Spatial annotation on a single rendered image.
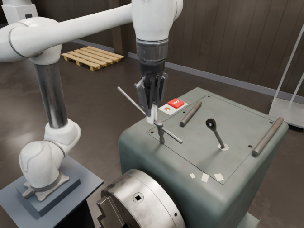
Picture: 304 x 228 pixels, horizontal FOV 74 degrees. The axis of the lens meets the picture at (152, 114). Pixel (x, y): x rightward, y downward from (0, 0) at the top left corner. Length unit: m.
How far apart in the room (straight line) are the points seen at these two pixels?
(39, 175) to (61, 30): 0.74
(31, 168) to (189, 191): 0.79
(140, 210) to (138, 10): 0.53
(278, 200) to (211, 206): 1.80
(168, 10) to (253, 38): 3.42
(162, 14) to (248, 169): 0.54
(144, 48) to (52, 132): 0.82
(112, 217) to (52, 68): 0.68
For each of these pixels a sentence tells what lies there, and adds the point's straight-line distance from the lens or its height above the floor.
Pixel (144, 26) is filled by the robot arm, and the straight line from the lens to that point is 0.54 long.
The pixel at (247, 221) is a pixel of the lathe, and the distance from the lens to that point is 1.51.
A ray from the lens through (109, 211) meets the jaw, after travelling 0.72.
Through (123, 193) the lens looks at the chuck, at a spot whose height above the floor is 1.24.
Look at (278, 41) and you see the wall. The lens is 3.87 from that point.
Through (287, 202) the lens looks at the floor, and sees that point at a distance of 2.45.
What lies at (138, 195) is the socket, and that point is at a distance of 0.66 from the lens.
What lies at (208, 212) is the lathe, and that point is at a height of 1.22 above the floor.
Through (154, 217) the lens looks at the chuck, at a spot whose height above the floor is 1.21.
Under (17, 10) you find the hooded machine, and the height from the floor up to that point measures 0.87.
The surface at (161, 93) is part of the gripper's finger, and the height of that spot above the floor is 1.45.
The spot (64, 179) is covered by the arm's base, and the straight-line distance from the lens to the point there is 1.31.
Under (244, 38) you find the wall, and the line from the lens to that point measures 3.95.
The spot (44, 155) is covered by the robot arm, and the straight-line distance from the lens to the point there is 1.16.
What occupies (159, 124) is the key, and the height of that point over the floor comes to 1.37.
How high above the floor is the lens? 1.79
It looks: 35 degrees down
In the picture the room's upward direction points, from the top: straight up
